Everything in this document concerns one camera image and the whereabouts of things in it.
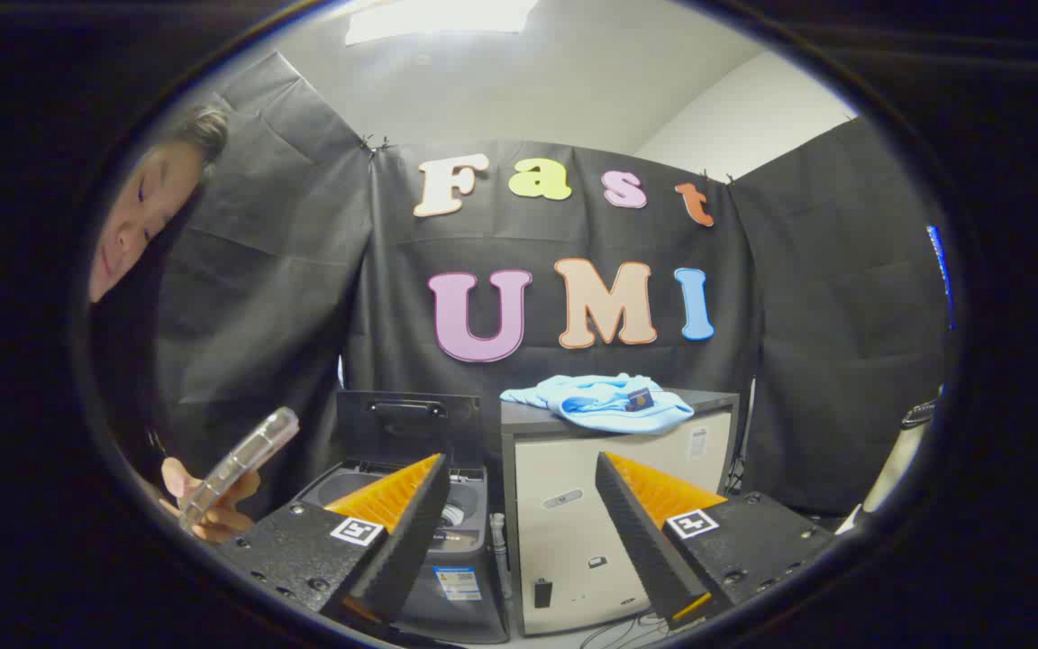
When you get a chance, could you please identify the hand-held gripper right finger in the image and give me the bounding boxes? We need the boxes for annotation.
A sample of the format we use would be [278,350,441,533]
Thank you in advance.
[595,452,835,632]

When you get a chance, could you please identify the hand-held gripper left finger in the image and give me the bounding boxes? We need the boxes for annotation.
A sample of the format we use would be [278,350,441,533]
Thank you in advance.
[217,453,452,627]

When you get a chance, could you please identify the grey washing machine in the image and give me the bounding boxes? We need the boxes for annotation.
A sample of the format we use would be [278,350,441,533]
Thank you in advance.
[294,390,511,645]

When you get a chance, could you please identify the light blue shirt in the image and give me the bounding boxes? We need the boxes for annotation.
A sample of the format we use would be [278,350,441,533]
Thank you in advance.
[499,372,696,435]

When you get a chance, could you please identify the phone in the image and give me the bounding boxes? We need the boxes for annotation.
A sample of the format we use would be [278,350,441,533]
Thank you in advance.
[178,407,301,528]

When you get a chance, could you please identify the beige cabinet with grey top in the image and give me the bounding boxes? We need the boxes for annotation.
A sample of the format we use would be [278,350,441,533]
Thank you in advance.
[499,388,741,636]

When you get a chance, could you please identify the black stand pole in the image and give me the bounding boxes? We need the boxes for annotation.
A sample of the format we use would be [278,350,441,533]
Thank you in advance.
[732,379,756,495]

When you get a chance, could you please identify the white bottle with dark cap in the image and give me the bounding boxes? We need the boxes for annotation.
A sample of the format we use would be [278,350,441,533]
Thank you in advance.
[857,399,939,533]

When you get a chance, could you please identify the black backdrop cloth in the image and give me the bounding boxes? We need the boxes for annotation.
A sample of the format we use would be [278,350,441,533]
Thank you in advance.
[154,50,952,519]

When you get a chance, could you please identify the blue strip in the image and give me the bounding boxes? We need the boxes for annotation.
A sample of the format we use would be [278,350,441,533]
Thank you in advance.
[926,224,954,330]

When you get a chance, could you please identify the person's head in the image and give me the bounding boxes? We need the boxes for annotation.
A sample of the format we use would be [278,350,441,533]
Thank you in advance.
[89,106,230,305]

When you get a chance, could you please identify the grey drain hose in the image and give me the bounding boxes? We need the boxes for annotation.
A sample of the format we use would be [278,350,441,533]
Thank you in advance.
[489,512,513,600]

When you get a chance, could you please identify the black floor cables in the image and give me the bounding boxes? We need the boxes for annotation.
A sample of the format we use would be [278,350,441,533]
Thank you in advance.
[578,611,669,648]

